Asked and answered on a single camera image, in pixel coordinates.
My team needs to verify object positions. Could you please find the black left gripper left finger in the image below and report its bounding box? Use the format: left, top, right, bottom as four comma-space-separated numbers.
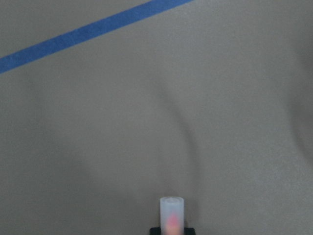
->
149, 227, 161, 235

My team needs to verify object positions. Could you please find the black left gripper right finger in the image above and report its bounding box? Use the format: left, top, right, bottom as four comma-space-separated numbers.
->
184, 227, 196, 235

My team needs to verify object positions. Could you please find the orange highlighter pen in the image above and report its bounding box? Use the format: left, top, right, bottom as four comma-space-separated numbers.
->
159, 196, 184, 235

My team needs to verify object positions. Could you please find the brown paper table mat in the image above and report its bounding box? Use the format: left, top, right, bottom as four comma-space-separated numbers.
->
0, 0, 313, 235

